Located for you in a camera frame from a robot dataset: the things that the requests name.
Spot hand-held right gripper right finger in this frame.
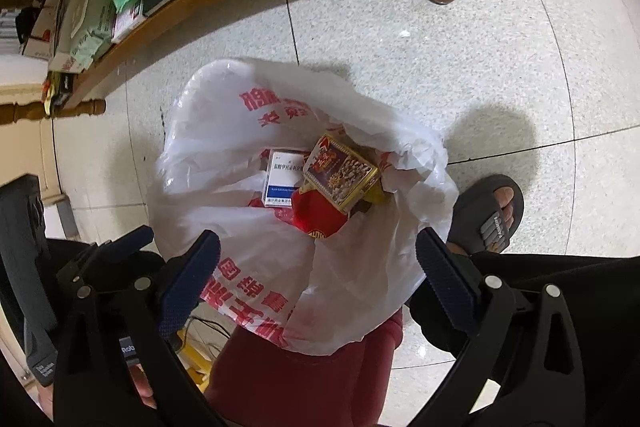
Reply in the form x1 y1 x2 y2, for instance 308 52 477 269
415 227 586 427

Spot white red small box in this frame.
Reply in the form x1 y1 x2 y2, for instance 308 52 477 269
111 2 146 44

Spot red trash bin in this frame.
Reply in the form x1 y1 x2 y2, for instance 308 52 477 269
202 307 403 427

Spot white blue medicine box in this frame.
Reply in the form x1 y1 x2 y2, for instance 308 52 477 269
261 148 321 208

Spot black cable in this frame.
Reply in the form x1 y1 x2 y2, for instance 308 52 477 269
187 314 228 355

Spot dark sandal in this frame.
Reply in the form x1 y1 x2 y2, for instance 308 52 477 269
446 174 526 255

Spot person's right foot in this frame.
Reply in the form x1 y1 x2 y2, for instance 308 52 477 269
492 186 518 233

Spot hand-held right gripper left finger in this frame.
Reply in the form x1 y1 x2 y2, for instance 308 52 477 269
52 229 226 427

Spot white plastic bag red print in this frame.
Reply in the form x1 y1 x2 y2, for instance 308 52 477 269
155 57 461 355

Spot light green box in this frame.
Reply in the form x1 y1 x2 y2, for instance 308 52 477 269
50 0 118 72

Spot small picture printed box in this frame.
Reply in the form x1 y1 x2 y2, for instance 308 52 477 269
302 132 383 214

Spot small cardboard box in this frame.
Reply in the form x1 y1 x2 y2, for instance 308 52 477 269
20 0 63 60

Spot person's left hand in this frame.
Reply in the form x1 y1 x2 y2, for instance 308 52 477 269
129 359 160 414

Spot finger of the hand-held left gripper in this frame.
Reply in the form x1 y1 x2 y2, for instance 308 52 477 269
55 226 156 290

